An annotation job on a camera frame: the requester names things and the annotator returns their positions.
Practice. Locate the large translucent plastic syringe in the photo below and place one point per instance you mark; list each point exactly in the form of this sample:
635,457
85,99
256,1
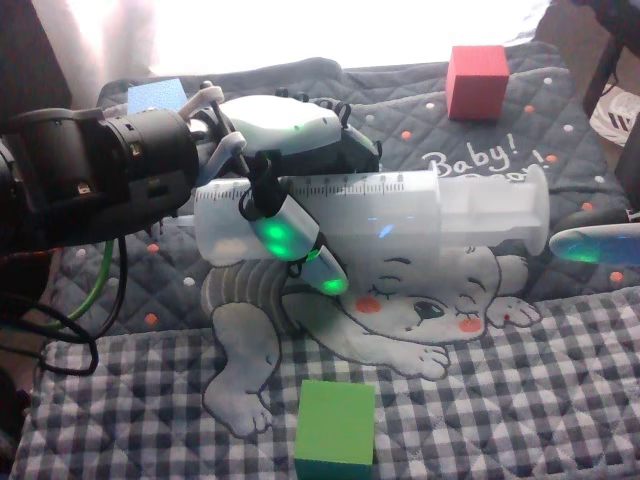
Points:
375,215

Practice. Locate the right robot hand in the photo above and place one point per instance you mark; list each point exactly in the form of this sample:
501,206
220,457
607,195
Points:
600,247

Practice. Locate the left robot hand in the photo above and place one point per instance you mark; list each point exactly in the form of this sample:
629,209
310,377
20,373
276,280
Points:
280,125

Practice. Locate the dark brown panel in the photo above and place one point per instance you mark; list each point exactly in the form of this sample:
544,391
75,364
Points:
25,60

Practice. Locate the blue block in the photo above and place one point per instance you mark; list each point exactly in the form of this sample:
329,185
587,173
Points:
155,95

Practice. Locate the red block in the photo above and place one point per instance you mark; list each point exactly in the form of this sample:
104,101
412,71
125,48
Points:
477,80

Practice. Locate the grey quilt with bear print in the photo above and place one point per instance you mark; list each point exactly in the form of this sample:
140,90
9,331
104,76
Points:
150,425

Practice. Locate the green block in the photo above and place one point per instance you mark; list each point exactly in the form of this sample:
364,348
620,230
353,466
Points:
335,420

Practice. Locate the dark wooden chair frame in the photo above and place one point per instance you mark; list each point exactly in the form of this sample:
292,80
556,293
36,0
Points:
602,65

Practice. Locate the white shoe with black stripes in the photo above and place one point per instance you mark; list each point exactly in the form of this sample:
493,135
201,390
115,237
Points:
617,117

